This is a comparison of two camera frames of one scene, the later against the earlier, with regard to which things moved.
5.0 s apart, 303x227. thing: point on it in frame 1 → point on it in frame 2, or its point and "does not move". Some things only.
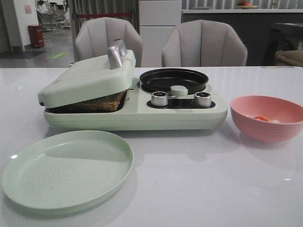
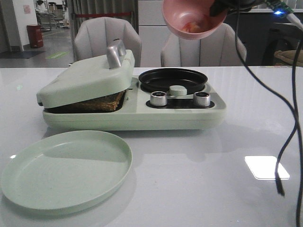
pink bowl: (266, 118) → (191, 19)
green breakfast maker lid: (91, 78) does not move
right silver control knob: (202, 99) does not move
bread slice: (105, 104) does not move
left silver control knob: (159, 99) does not move
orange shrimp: (261, 118) → (192, 27)
